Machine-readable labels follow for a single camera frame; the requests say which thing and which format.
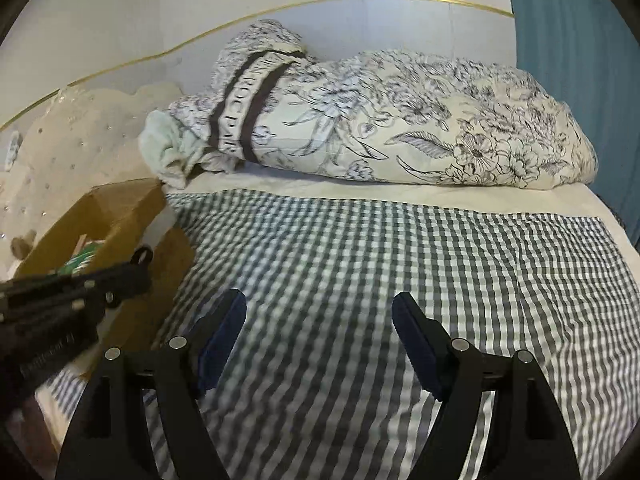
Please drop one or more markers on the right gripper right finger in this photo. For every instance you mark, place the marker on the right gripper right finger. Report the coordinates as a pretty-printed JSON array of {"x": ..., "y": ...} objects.
[{"x": 527, "y": 437}]

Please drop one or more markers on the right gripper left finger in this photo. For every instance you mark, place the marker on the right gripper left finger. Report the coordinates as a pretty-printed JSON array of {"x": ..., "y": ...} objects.
[{"x": 108, "y": 437}]

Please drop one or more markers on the green 666 box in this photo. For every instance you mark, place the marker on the green 666 box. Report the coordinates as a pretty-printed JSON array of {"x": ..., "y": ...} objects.
[{"x": 81, "y": 258}]

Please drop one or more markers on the cardboard box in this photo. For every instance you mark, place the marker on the cardboard box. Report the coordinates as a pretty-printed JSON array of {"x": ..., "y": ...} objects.
[{"x": 122, "y": 216}]

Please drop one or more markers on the cream tufted headboard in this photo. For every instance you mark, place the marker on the cream tufted headboard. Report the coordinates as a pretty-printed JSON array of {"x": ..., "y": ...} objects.
[{"x": 86, "y": 138}]

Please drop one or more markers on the white power strip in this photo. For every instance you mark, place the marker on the white power strip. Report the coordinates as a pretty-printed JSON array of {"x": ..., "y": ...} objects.
[{"x": 15, "y": 142}]

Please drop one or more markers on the checkered bed sheet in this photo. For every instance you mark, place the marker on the checkered bed sheet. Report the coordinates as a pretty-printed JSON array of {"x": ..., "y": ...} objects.
[{"x": 360, "y": 339}]

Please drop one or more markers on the mint green towel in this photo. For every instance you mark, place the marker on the mint green towel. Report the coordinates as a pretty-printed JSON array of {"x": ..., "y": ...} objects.
[{"x": 169, "y": 150}]

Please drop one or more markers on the floral duvet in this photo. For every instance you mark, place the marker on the floral duvet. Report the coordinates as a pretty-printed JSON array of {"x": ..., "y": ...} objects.
[{"x": 387, "y": 115}]

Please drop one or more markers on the teal curtain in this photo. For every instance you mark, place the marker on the teal curtain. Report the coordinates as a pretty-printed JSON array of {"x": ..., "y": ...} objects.
[{"x": 585, "y": 55}]

